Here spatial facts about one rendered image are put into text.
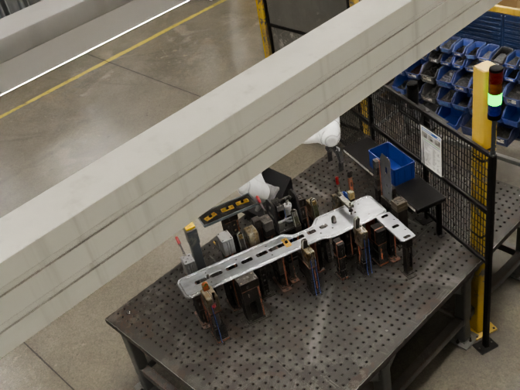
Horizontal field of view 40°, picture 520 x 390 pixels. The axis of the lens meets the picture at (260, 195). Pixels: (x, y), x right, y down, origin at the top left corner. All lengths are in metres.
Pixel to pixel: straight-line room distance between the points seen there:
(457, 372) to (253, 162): 4.04
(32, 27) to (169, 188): 0.78
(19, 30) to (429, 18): 0.83
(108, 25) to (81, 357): 4.10
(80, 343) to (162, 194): 4.80
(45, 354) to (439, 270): 2.98
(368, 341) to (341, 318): 0.24
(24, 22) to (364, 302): 3.18
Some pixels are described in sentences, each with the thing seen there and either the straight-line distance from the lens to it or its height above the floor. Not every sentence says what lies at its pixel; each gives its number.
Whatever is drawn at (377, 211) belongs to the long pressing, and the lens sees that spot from 4.54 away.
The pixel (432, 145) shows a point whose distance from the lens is 4.49.
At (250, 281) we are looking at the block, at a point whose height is 1.03.
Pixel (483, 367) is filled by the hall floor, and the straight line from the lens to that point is 4.97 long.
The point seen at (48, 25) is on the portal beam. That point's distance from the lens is 1.61.
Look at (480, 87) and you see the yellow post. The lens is 3.95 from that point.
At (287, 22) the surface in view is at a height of 1.11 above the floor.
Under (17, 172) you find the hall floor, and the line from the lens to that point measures 7.98.
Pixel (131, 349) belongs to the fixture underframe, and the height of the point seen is 0.44.
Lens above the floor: 3.84
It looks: 36 degrees down
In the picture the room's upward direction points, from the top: 12 degrees counter-clockwise
